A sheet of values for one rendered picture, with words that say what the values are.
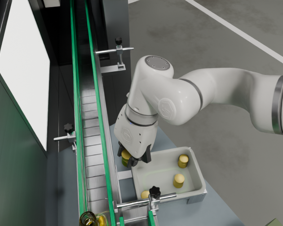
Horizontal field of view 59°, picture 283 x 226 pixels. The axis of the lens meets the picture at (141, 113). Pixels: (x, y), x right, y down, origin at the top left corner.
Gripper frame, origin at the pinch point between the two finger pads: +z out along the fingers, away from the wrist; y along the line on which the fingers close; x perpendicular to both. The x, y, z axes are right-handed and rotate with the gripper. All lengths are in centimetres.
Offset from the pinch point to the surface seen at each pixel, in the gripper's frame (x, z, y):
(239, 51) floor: 211, 49, -71
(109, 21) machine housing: 37, -3, -64
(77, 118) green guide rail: -1.1, 7.2, -23.7
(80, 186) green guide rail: -11.6, 9.7, -3.1
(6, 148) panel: -26.5, -12.7, -5.9
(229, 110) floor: 145, 67, -28
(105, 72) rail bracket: 26, 11, -47
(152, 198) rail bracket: 0.3, 5.2, 11.6
